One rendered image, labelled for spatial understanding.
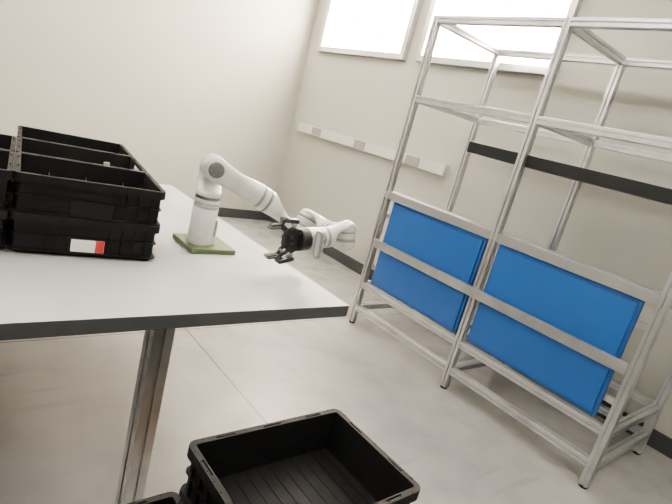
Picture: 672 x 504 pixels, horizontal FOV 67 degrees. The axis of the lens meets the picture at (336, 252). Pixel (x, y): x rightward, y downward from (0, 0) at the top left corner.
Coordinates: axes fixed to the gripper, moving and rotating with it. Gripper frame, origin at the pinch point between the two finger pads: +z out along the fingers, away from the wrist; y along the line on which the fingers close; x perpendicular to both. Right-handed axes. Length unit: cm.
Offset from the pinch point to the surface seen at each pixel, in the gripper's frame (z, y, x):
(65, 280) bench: 53, -12, -12
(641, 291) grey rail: -148, -12, 59
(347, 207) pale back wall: -237, -60, -224
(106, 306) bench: 47.5, -12.2, 4.2
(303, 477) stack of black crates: 19, -37, 54
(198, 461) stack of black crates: 44, -24, 51
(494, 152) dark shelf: -157, 28, -32
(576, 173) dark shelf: -156, 28, 14
